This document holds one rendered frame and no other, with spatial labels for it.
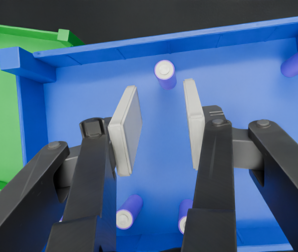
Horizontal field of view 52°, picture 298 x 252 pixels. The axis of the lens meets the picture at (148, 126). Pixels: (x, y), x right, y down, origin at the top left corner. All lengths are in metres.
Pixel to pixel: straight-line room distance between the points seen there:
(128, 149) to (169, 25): 0.63
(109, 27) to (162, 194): 0.54
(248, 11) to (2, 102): 0.58
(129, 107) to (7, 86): 0.52
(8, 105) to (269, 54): 0.50
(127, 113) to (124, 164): 0.03
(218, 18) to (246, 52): 0.45
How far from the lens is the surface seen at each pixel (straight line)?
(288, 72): 0.33
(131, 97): 0.19
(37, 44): 0.66
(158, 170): 0.33
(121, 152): 0.15
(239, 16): 0.79
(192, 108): 0.15
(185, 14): 0.78
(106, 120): 0.18
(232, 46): 0.34
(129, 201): 0.31
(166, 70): 0.27
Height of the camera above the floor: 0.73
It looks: 83 degrees down
